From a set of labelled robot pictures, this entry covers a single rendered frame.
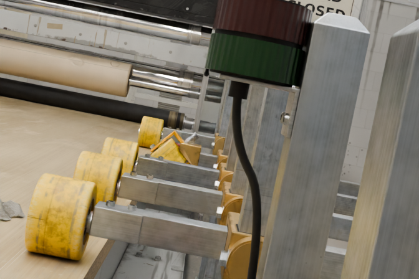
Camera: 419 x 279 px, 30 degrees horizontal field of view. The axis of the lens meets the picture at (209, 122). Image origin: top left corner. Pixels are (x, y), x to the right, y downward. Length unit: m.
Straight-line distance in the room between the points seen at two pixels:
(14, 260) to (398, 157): 0.58
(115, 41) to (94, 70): 0.13
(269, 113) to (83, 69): 2.12
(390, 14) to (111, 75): 6.82
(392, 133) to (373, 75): 9.07
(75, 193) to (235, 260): 0.17
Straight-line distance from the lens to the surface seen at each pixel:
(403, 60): 0.24
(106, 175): 1.01
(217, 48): 0.48
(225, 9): 0.48
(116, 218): 0.78
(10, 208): 0.97
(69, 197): 0.77
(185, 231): 0.78
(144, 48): 2.80
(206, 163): 1.53
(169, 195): 1.03
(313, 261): 0.49
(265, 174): 0.73
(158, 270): 1.96
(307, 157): 0.48
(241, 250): 0.72
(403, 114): 0.23
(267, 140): 0.73
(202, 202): 1.03
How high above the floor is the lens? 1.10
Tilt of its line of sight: 3 degrees down
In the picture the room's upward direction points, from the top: 11 degrees clockwise
